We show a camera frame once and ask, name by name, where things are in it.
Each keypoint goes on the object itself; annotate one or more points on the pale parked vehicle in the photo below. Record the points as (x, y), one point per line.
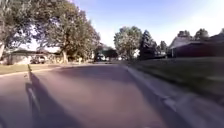
(39, 60)

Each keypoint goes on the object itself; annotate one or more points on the tall leafy tree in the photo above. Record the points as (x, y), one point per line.
(10, 20)

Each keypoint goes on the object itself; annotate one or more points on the grey asphalt road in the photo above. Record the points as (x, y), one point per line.
(93, 96)

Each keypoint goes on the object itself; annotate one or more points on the large broad leafy tree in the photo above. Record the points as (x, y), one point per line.
(66, 30)

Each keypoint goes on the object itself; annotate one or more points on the low pale house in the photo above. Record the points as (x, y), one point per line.
(21, 57)

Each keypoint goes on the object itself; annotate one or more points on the distant group of trees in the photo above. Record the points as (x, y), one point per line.
(106, 53)

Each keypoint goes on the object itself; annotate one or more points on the dark house with pale roof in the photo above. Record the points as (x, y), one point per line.
(196, 49)

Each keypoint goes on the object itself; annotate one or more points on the dark conifer tree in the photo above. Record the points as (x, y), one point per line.
(146, 46)

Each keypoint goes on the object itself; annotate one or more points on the sunlit grass verge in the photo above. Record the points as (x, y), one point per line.
(13, 68)

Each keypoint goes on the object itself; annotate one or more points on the round pale green tree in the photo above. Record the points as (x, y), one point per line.
(128, 41)

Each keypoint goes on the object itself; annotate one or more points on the pale concrete kerb strip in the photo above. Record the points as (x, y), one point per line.
(186, 106)

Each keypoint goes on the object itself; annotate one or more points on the tree behind house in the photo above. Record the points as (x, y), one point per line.
(201, 34)
(184, 33)

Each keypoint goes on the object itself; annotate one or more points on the shaded grass lawn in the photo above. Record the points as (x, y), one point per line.
(186, 70)

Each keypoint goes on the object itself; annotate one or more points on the small dark tree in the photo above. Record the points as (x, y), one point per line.
(163, 47)

